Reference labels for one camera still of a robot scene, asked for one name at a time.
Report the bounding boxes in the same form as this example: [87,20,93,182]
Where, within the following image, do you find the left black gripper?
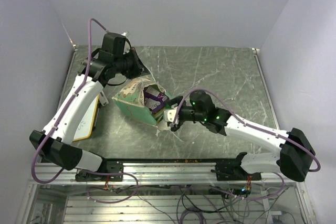
[114,47,151,80]

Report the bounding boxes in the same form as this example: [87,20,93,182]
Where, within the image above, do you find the purple candy packet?
[143,86,169,113]

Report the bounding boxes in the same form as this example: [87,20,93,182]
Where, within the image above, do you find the green paper bag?
[112,77,172,131]

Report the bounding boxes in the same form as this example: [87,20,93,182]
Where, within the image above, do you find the green snack packet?
[152,107,167,124]

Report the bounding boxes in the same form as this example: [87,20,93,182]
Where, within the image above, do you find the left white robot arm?
[29,33,149,180]

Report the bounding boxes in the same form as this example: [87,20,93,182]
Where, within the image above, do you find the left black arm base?
[75,161,124,182]

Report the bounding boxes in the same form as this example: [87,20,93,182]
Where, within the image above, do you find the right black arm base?
[211,159,261,181]

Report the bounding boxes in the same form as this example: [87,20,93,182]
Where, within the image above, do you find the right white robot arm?
[164,89,315,182]

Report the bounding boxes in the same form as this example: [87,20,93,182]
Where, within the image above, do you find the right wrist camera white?
[163,108,179,127]

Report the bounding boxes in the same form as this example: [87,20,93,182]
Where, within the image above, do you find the aluminium rail frame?
[35,163,295,186]

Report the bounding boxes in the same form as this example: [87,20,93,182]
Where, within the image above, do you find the small whiteboard yellow frame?
[74,96,99,142]

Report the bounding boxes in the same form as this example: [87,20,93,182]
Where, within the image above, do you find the loose cables under table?
[86,179,287,224]

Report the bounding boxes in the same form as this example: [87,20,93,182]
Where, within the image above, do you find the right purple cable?
[170,89,321,200]

